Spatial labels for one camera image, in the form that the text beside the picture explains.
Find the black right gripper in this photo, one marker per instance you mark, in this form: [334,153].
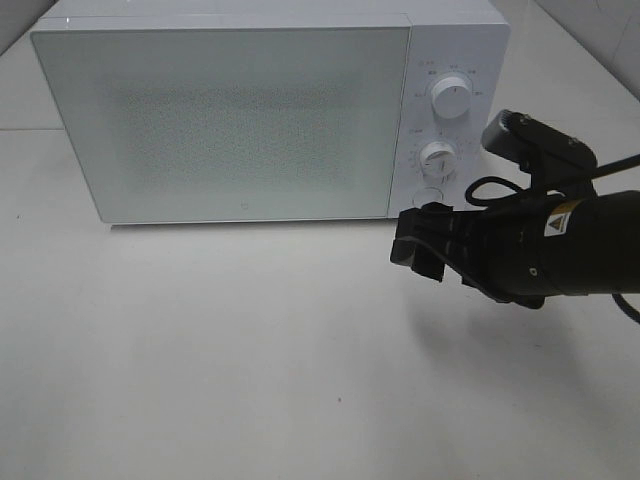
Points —
[502,248]

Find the round white door button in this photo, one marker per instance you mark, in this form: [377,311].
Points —
[426,196]

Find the white timer knob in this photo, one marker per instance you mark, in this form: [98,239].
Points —
[437,159]

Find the white microwave door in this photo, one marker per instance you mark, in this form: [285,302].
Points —
[178,126]

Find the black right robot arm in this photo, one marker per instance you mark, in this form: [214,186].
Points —
[591,245]

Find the upper white power knob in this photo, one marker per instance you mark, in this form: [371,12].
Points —
[451,95]

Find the white microwave oven body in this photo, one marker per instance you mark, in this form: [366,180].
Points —
[467,37]

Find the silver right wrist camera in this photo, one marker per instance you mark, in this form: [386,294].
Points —
[531,144]

